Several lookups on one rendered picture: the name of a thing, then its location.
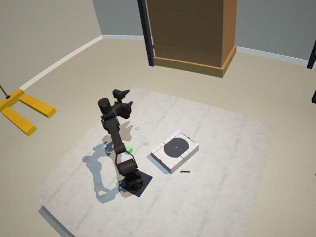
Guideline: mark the dark grey disc with small center hole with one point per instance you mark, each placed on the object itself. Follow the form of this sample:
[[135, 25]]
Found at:
[[176, 147]]

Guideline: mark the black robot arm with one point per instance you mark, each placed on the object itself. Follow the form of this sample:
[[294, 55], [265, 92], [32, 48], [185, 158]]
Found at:
[[111, 124]]

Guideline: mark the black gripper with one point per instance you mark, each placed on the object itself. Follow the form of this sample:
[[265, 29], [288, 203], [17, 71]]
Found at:
[[119, 95]]

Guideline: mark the green cube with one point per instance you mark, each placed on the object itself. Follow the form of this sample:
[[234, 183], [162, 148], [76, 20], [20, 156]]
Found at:
[[129, 149]]

